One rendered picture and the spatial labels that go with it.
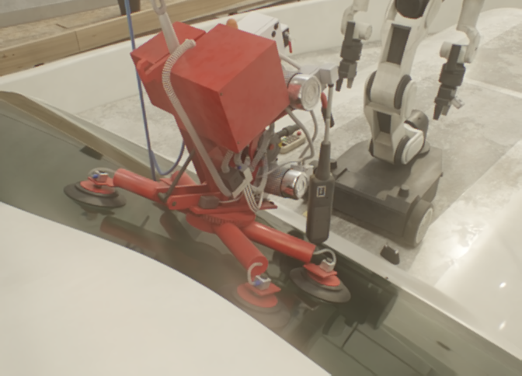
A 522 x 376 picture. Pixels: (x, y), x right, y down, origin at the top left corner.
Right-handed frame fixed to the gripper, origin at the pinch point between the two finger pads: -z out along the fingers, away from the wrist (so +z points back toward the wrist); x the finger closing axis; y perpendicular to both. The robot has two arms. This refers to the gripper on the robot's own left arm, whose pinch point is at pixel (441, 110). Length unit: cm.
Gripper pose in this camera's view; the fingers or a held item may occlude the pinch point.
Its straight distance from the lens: 221.7
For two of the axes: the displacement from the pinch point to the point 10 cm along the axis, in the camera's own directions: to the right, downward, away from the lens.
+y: 8.1, 3.3, -4.8
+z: 1.4, -9.1, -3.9
